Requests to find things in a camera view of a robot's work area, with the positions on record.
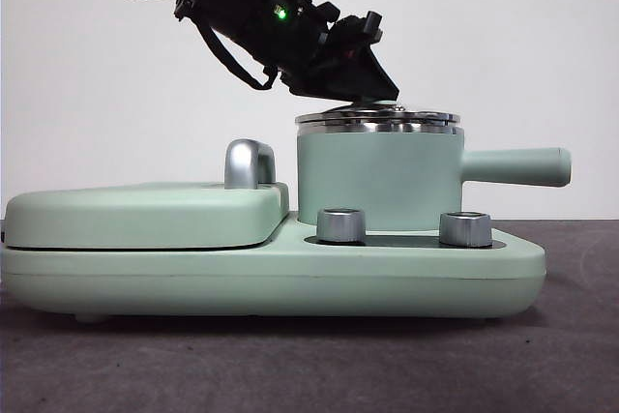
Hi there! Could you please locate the mint green steamer pot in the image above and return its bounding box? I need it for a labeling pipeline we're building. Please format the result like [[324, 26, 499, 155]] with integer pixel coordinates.
[[295, 121, 573, 233]]

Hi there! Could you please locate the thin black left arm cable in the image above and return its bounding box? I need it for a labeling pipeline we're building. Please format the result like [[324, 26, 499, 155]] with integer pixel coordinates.
[[197, 20, 280, 91]]

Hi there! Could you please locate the glass lid with green knob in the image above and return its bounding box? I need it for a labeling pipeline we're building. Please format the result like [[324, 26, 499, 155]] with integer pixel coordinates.
[[293, 98, 460, 127]]

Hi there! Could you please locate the silver control knob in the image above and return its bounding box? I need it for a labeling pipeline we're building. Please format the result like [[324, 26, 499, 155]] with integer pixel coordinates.
[[316, 208, 368, 245], [438, 211, 493, 248]]

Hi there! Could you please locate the mint green breakfast machine base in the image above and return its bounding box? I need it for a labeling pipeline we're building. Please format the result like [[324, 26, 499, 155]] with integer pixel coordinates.
[[0, 217, 547, 325]]

